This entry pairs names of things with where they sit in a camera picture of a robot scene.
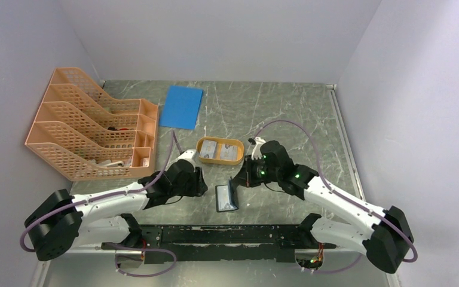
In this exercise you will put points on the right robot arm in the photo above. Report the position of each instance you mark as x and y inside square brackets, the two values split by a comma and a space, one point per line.
[383, 236]

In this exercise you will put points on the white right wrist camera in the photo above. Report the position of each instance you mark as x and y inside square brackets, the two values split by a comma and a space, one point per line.
[256, 144]

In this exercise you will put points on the white VIP card stack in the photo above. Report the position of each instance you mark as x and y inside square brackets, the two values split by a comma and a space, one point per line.
[220, 151]

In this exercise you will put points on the black leather card holder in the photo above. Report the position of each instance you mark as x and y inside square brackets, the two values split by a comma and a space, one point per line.
[233, 196]

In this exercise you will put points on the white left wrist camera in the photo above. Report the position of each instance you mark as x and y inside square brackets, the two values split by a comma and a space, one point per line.
[190, 155]

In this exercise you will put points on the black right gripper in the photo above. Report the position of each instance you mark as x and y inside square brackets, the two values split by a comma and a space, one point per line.
[245, 176]

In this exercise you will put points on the yellow oval tray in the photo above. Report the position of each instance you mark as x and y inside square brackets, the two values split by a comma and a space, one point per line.
[221, 140]

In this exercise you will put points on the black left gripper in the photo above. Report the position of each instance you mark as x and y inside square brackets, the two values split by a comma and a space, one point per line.
[198, 186]

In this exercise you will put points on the peach plastic file organizer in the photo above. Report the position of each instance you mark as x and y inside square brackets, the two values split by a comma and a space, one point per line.
[77, 123]

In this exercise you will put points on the blue folder sheet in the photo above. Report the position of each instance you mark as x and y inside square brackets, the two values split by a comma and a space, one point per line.
[181, 107]

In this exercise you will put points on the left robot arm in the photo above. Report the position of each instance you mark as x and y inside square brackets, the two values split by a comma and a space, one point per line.
[64, 221]

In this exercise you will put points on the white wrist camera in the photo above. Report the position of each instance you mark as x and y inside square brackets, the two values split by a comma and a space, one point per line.
[190, 155]
[256, 144]

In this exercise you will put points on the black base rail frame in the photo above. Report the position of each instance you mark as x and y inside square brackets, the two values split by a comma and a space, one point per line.
[278, 242]

